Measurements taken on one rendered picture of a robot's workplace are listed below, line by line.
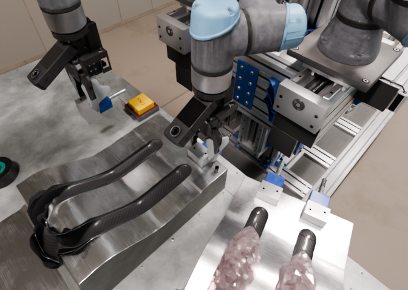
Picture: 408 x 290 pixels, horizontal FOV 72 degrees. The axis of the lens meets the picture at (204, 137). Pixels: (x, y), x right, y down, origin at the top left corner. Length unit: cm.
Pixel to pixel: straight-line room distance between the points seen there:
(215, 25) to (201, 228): 46
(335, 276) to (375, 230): 119
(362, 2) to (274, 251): 56
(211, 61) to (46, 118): 67
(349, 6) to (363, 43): 10
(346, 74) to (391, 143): 155
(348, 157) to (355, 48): 101
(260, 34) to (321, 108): 31
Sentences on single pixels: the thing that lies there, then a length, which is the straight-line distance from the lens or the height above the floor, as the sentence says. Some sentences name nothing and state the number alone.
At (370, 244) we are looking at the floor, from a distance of 178.
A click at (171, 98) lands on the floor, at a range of 218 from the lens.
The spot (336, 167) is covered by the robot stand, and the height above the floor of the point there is 23.
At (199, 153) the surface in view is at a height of 92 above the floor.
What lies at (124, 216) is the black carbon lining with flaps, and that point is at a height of 90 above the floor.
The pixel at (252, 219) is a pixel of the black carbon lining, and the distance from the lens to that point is 67.
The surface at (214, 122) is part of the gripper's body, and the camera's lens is 57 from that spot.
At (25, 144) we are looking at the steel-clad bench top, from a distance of 97.
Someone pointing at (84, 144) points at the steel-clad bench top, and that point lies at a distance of 89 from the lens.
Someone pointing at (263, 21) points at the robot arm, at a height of 123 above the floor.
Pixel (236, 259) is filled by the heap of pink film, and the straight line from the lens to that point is 55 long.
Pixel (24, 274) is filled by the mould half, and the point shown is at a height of 86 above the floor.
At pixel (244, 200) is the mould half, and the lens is 68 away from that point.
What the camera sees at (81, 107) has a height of 96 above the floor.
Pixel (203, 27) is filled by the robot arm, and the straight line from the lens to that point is 45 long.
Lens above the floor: 145
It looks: 49 degrees down
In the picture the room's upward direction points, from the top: 2 degrees clockwise
